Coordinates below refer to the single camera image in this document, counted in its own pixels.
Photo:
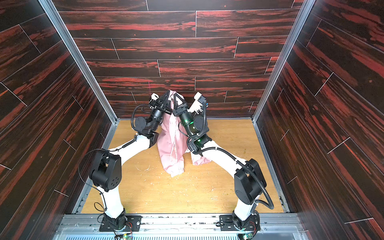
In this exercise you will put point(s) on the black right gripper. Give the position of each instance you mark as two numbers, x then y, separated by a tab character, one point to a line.
181	109

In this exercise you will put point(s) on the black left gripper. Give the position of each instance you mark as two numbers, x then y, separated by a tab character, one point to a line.
161	106

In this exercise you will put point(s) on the pink zip-up jacket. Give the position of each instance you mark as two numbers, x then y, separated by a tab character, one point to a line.
177	139

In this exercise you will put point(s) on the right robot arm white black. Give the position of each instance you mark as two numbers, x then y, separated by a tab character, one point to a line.
249	182

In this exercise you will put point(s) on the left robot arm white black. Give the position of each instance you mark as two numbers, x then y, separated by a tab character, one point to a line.
106	171

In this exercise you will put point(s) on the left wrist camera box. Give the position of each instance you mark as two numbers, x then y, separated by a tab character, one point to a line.
154	97

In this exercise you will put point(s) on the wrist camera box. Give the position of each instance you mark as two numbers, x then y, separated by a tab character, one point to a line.
199	103
154	97

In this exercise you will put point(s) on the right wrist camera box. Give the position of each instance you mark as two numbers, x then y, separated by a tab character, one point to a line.
199	103

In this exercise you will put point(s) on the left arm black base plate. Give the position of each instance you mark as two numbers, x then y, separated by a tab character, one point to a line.
121	224

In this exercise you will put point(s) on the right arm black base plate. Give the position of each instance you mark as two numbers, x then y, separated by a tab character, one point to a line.
233	223

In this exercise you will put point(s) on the aluminium front rail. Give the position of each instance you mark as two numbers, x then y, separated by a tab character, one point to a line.
181	227

